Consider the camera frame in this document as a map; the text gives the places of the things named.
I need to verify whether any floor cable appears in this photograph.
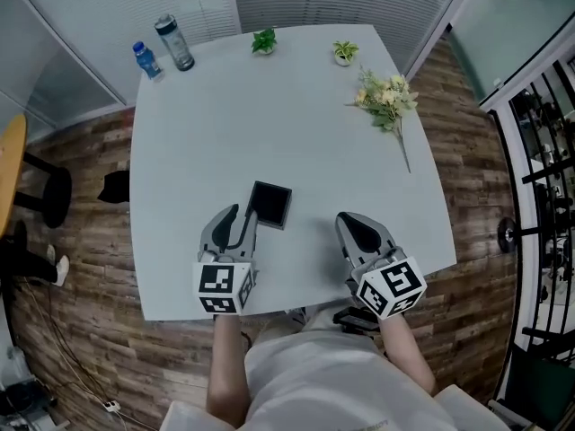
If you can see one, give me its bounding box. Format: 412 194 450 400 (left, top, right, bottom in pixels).
17 280 156 424

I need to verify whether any artificial yellow flower bouquet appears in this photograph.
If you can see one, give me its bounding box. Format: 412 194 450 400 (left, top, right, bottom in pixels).
343 64 420 175

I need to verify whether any black chair part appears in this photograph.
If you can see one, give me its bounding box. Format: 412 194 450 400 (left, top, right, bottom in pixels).
97 170 132 205

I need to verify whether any person's white shirt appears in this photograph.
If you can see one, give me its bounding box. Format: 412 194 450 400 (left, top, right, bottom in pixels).
160 305 511 431

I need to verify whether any blue drink bottle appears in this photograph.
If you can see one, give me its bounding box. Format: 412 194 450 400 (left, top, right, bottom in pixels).
131 40 166 83

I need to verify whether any person's grey shoe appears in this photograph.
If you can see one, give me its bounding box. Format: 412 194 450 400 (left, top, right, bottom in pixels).
285 306 313 330

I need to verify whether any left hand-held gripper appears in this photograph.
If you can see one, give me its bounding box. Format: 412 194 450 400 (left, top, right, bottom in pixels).
192 203 261 318

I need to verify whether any black device under table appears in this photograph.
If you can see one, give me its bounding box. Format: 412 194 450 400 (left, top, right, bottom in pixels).
332 308 381 333

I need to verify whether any person's left forearm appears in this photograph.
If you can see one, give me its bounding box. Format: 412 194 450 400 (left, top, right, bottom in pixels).
205 313 252 422

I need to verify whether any person's right forearm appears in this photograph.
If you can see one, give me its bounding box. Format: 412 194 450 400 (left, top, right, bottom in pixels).
378 311 439 398

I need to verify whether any black square pen holder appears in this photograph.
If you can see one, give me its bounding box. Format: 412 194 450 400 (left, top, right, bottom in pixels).
244 180 294 232

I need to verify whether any clear bottle with black cap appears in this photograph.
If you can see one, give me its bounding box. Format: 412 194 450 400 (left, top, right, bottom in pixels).
154 13 196 73

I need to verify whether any round wooden table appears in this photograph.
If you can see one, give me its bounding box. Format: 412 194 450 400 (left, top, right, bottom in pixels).
0 113 29 238

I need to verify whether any small variegated potted plant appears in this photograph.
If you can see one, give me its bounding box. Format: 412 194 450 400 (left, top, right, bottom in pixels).
332 40 360 67

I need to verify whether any black metal railing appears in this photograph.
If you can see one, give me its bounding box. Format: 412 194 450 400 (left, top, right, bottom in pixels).
487 56 575 363

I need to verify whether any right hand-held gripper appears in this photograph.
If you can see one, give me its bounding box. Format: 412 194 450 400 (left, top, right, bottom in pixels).
335 211 428 321

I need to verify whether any green bin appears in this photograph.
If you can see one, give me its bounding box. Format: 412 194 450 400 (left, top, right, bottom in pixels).
509 356 575 424

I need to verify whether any black stool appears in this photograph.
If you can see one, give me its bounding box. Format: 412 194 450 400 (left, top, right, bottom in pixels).
13 150 74 230

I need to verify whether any green potted plant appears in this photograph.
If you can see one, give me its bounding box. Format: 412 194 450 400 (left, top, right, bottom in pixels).
250 27 279 57

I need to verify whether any black round weight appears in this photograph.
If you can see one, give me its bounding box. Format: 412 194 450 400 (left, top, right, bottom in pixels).
497 216 518 254

